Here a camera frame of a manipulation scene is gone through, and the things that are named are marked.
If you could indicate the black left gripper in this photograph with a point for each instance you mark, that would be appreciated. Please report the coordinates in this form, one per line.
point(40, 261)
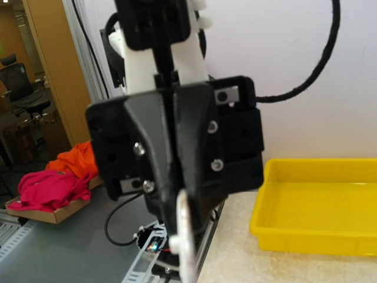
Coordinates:
point(205, 138)

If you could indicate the white round brooch back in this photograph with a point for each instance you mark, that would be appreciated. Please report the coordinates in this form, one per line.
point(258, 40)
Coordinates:
point(182, 243)

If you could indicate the orange garment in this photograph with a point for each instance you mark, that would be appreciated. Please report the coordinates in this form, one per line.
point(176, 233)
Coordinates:
point(80, 160)

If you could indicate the red garment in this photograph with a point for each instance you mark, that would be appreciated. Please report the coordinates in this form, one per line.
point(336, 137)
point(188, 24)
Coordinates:
point(50, 190)

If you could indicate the cardboard tray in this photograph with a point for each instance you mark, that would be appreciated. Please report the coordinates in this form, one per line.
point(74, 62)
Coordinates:
point(59, 215)

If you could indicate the yellow plastic bin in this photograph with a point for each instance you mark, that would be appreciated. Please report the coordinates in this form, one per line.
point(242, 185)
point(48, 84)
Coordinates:
point(317, 206)

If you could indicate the black office chair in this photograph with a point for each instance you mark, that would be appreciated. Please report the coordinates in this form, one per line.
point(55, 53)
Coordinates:
point(20, 93)

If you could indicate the aluminium corner post left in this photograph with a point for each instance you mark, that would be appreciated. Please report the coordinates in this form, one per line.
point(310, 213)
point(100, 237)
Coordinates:
point(89, 62)

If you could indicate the aluminium table front rail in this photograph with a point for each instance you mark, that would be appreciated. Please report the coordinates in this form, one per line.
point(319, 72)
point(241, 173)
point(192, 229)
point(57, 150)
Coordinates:
point(75, 250)

